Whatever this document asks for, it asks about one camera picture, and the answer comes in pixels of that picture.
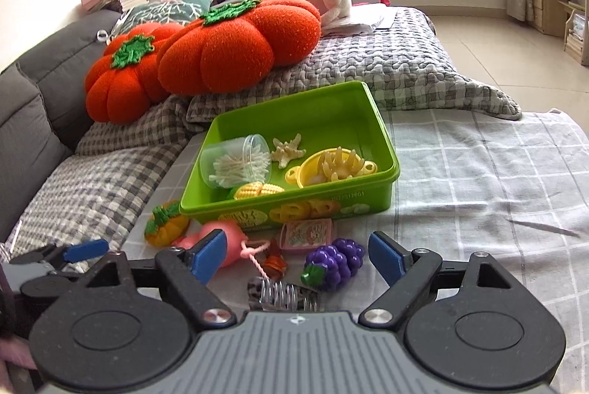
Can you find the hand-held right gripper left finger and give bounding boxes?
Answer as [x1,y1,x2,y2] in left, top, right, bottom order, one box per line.
[60,229,233,325]

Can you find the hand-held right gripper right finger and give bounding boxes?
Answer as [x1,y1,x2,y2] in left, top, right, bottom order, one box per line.
[359,231,523,326]

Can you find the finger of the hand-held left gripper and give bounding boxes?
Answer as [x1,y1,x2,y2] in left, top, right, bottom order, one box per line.
[9,244,63,270]
[48,238,110,271]

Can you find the pink toy pig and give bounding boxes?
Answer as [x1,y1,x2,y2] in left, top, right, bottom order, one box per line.
[172,221,270,269]

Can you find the pink bead string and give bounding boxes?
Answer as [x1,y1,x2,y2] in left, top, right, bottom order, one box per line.
[239,239,273,281]

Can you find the purple toy grapes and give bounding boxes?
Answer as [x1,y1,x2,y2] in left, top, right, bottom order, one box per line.
[301,238,366,292]

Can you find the orange toy pumpkin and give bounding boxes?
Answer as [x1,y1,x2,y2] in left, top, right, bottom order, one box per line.
[144,200,190,248]

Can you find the small orange-red toy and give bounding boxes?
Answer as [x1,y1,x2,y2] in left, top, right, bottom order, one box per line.
[264,239,289,278]

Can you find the yellow toy corn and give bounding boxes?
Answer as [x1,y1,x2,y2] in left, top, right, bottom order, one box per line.
[233,181,285,202]

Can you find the small pink box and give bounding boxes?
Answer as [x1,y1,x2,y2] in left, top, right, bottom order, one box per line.
[279,218,337,250]

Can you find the clear cotton swab jar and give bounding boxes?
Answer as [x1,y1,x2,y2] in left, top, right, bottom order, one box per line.
[198,134,272,189]

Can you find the yellow toy colander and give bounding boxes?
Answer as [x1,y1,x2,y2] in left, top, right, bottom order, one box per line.
[285,147,379,189]

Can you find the cream starfish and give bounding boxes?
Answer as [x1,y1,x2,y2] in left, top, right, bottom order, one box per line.
[270,133,307,169]

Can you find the green plastic box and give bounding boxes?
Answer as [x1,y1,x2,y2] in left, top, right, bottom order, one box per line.
[179,80,401,233]

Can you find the person's left hand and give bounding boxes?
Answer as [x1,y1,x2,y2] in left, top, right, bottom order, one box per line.
[0,339,36,371]

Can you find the grey checked blanket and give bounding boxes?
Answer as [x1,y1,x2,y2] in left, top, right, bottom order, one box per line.
[0,94,195,268]

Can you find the grey grid bed sheet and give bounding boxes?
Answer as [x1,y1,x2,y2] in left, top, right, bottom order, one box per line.
[119,108,589,391]

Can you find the grey sofa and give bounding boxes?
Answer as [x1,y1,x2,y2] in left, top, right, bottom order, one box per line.
[0,9,123,244]

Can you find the small orange pumpkin cushion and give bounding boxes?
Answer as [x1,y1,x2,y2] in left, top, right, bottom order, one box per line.
[85,21,186,124]

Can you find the grey quilted blanket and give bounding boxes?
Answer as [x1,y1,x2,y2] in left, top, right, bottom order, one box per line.
[186,6,523,133]

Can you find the large orange pumpkin cushion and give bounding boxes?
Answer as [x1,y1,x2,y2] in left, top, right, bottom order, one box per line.
[156,0,322,97]

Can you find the white paper sheets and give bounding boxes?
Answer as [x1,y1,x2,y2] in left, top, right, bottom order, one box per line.
[321,2,396,32]

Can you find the teal patterned pillow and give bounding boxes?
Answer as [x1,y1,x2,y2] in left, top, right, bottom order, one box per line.
[112,0,215,38]

